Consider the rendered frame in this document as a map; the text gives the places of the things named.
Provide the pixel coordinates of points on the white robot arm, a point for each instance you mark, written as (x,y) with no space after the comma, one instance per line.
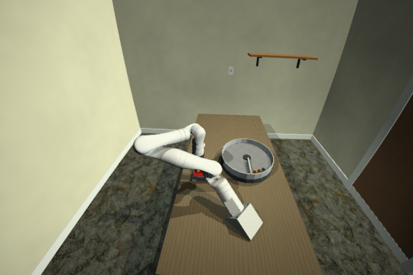
(152,146)

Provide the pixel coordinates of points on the red and green divided tray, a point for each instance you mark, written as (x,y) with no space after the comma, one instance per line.
(198,176)

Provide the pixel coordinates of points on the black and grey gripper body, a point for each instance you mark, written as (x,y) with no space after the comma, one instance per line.
(199,153)

